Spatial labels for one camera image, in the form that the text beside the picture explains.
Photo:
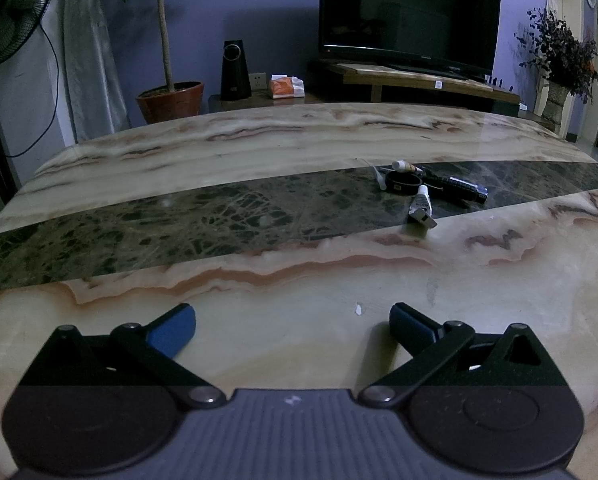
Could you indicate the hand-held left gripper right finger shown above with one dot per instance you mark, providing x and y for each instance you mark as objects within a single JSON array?
[{"x": 411, "y": 325}]

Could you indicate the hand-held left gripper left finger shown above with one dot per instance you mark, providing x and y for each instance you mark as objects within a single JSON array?
[{"x": 171, "y": 332}]

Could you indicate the grey squeeze tube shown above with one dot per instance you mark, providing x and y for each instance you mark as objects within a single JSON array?
[{"x": 421, "y": 205}]

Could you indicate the small tan ointment tube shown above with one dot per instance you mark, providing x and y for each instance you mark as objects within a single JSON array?
[{"x": 404, "y": 165}]

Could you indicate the thin white strip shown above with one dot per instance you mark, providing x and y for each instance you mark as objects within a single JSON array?
[{"x": 379, "y": 178}]

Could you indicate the potted green tree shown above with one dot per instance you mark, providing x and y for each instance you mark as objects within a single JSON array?
[{"x": 171, "y": 102}]

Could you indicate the low wooden media cabinet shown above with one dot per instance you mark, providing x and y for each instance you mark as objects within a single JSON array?
[{"x": 259, "y": 102}]

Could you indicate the wooden television riser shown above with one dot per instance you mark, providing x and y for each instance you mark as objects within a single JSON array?
[{"x": 404, "y": 76}]

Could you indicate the black cone speaker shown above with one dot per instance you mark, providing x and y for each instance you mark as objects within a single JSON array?
[{"x": 235, "y": 75}]

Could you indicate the woven vase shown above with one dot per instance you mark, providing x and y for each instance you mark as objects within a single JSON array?
[{"x": 556, "y": 102}]

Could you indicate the orange tissue pack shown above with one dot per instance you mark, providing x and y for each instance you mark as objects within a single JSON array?
[{"x": 281, "y": 89}]

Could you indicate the grey curtain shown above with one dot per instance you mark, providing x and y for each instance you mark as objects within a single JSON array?
[{"x": 91, "y": 60}]

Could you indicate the dried flower bouquet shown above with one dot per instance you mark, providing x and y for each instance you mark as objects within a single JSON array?
[{"x": 559, "y": 55}]

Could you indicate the black flat television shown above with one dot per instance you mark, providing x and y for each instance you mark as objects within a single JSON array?
[{"x": 409, "y": 5}]

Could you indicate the black standing fan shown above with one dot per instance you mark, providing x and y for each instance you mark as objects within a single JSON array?
[{"x": 24, "y": 10}]

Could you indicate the white wall socket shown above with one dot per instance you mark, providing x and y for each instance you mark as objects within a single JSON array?
[{"x": 258, "y": 80}]

